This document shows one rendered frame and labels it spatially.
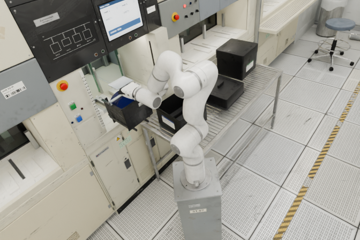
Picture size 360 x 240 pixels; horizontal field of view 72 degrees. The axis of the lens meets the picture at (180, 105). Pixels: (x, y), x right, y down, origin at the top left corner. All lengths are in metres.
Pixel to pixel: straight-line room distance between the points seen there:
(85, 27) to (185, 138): 0.83
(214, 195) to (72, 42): 1.17
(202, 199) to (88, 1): 1.28
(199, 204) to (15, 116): 1.11
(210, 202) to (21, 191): 1.13
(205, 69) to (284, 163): 1.85
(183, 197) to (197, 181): 0.12
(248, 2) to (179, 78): 2.16
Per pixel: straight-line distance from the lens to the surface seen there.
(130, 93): 1.45
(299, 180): 2.61
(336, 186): 2.67
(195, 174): 1.47
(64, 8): 1.49
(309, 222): 2.41
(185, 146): 1.23
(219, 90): 2.06
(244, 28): 3.13
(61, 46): 1.50
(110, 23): 1.63
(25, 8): 1.42
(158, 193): 2.48
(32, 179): 1.86
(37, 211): 1.92
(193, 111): 1.10
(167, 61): 1.05
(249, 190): 2.45
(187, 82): 0.94
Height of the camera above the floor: 2.06
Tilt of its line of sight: 38 degrees down
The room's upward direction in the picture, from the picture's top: 8 degrees counter-clockwise
